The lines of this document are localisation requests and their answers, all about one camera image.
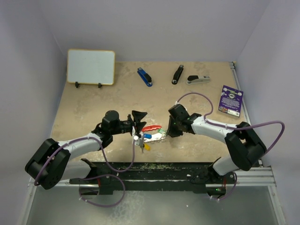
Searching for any purple card package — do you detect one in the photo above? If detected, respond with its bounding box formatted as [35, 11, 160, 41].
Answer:
[218, 85, 243, 117]

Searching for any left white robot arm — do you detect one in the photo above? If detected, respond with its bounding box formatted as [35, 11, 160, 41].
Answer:
[25, 110, 147, 189]

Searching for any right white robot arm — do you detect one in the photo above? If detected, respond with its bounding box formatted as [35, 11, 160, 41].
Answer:
[167, 104, 267, 183]

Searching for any key with blue tag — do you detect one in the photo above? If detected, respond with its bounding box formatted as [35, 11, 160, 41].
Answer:
[143, 134, 152, 139]

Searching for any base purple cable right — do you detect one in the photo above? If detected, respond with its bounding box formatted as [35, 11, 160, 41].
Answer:
[210, 172, 238, 202]

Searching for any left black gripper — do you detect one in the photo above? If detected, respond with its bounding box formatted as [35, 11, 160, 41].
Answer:
[111, 111, 147, 136]

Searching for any grey black stapler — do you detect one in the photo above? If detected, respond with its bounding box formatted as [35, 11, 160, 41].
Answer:
[186, 75, 210, 85]

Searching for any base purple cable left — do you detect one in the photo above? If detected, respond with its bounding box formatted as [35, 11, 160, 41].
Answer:
[78, 173, 126, 207]

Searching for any blue stapler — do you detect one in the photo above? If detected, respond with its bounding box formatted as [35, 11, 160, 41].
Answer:
[137, 67, 152, 87]

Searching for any small whiteboard yellow frame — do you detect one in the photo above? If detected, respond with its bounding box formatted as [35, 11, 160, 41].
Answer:
[67, 49, 115, 85]

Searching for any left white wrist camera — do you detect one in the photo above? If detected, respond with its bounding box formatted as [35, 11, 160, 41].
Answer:
[133, 133, 144, 149]

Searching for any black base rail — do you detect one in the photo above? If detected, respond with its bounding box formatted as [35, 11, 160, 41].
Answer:
[70, 162, 237, 196]

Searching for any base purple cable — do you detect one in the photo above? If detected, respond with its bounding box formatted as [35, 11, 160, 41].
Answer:
[210, 172, 238, 202]
[78, 173, 126, 207]

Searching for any key with yellow tag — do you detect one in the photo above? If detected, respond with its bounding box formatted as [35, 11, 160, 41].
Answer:
[141, 143, 151, 154]

